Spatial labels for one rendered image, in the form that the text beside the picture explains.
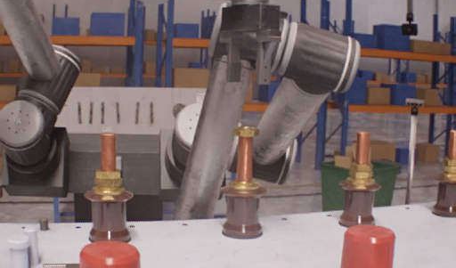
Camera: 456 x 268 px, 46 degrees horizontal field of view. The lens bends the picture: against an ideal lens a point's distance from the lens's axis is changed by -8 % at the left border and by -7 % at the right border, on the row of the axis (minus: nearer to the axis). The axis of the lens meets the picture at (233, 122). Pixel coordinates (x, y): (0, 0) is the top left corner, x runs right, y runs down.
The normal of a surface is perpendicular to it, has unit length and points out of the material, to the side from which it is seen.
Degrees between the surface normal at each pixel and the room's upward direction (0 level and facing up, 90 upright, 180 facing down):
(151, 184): 90
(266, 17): 90
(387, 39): 90
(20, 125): 60
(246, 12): 90
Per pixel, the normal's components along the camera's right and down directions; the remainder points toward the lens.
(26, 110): 0.15, -0.41
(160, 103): 0.31, 0.11
